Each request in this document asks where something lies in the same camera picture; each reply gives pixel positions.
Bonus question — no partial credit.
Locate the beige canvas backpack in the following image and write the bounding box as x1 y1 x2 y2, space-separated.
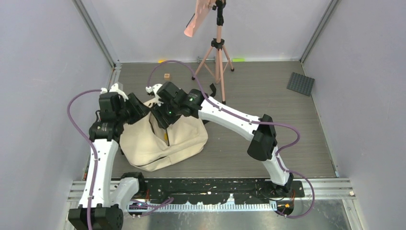
119 113 208 172

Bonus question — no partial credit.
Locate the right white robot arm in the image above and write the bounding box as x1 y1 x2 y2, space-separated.
146 81 293 197

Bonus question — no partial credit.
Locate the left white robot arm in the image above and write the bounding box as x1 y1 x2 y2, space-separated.
68 83 150 230

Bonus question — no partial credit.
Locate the small wooden cube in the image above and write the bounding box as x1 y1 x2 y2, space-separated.
164 73 170 81

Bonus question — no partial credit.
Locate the pink tripod stand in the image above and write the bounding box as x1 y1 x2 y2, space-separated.
195 0 235 104

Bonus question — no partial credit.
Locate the green tape piece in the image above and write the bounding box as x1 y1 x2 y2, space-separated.
232 58 245 62

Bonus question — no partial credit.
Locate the pink phone on tripod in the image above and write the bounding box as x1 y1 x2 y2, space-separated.
184 0 215 37

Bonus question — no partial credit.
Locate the dark grey studded plate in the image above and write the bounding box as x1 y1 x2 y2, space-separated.
286 72 315 96

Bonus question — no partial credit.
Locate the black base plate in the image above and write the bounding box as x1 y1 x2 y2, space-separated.
135 178 305 205

